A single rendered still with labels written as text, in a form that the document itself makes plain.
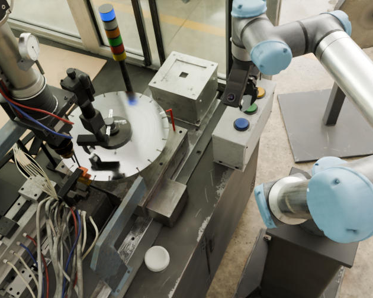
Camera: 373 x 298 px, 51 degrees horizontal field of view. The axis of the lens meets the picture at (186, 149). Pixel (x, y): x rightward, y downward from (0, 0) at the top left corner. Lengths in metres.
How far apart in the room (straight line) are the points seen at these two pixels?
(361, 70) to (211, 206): 0.64
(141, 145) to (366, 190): 0.69
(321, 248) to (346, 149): 1.17
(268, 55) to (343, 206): 0.36
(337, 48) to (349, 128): 1.58
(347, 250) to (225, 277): 0.84
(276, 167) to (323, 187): 1.58
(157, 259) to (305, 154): 1.30
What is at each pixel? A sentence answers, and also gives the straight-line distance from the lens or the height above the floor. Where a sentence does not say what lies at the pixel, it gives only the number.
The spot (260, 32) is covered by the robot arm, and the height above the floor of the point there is 1.31.
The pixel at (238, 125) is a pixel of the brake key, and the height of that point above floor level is 0.91.
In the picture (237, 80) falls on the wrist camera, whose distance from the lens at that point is 1.02.
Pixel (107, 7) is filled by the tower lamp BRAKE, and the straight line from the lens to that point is 1.27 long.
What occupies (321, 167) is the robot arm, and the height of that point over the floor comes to 0.98.
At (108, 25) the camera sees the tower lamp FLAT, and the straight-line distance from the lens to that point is 1.27.
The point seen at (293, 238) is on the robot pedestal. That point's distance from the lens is 1.21.
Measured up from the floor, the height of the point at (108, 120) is 1.00.
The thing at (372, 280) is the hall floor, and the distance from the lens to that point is 2.04.
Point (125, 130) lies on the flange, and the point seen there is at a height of 0.96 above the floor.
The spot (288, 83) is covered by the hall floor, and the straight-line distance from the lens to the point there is 2.60.
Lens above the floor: 1.86
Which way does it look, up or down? 55 degrees down
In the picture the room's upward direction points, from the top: 9 degrees counter-clockwise
